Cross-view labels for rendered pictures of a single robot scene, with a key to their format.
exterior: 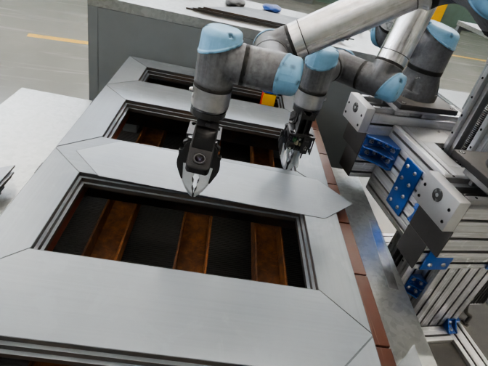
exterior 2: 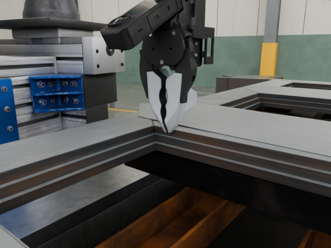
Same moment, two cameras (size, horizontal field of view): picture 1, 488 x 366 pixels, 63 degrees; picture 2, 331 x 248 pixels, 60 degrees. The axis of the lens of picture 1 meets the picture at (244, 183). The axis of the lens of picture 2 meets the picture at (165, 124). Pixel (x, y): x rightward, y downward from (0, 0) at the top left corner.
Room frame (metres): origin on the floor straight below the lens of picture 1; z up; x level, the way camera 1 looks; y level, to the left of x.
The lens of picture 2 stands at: (1.31, 0.18, 0.96)
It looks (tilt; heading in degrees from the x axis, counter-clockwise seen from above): 14 degrees down; 225
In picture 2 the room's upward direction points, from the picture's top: straight up
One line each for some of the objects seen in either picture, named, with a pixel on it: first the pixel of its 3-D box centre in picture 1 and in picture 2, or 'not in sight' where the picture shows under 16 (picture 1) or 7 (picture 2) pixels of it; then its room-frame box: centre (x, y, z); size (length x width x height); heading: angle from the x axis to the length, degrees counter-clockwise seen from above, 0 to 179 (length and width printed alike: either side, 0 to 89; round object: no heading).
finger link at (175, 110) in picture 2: (285, 159); (184, 101); (0.99, -0.10, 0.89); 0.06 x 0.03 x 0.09; 7
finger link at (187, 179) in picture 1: (189, 173); not in sight; (0.73, 0.12, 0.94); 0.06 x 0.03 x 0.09; 6
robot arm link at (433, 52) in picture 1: (433, 45); not in sight; (1.40, -0.49, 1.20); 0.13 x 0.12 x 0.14; 60
